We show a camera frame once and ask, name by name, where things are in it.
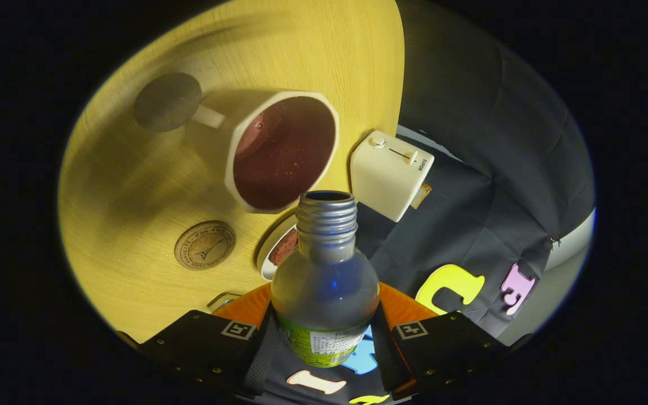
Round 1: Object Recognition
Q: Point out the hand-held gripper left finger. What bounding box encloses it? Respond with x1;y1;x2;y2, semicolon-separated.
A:
119;283;280;401

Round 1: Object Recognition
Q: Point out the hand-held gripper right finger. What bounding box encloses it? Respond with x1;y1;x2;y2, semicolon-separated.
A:
370;283;533;401

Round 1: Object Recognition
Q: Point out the round wooden coaster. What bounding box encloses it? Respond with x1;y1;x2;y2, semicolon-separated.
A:
174;220;237;271

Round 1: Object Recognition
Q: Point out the silver juice bottle green label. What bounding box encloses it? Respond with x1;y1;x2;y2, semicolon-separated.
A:
271;190;381;368

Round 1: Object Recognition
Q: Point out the beige cup with wooden handle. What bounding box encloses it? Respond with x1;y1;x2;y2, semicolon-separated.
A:
133;72;340;215

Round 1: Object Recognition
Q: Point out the square glass container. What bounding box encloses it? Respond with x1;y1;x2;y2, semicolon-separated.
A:
207;291;241;313

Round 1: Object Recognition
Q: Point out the white round plate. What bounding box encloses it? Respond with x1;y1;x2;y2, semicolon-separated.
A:
256;214;301;281

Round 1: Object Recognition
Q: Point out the brown meat slice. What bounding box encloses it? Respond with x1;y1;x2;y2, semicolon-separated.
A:
269;228;300;266

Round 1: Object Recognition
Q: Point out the toast slice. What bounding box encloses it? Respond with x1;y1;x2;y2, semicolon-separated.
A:
411;181;433;210

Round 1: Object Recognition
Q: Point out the white toaster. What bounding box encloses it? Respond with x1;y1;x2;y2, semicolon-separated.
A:
350;130;435;223

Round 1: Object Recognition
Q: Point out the wooden table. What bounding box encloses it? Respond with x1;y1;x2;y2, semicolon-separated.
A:
57;0;405;344

